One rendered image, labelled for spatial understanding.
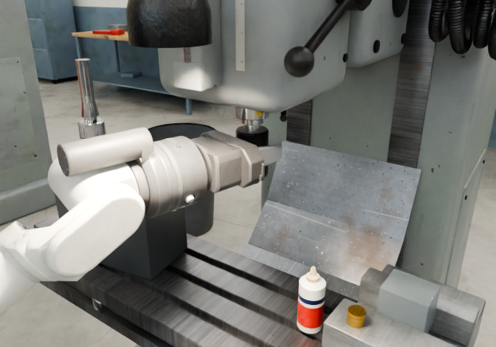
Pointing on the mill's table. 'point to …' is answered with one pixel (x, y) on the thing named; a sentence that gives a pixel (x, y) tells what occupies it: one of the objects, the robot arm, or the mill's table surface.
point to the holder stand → (147, 244)
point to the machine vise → (464, 311)
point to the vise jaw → (373, 331)
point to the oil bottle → (311, 302)
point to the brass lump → (356, 316)
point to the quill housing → (270, 42)
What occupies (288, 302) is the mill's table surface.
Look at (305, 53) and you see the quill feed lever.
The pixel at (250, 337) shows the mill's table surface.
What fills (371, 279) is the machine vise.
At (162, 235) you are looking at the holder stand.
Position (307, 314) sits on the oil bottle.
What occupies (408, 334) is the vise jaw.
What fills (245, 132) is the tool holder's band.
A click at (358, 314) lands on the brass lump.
